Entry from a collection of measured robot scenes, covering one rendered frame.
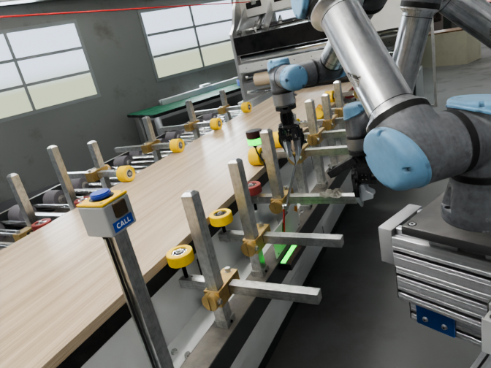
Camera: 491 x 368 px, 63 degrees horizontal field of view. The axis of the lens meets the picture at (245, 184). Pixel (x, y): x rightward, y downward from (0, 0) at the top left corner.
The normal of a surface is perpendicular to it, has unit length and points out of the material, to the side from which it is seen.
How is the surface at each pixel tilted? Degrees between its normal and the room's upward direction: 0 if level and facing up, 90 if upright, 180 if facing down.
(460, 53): 90
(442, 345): 0
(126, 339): 90
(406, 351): 0
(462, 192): 72
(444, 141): 63
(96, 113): 90
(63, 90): 90
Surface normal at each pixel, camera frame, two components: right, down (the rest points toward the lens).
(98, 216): -0.43, 0.40
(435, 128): 0.06, -0.46
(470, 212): -0.75, 0.08
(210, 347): -0.21, -0.92
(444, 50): -0.75, 0.36
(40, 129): 0.63, 0.14
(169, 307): 0.88, -0.02
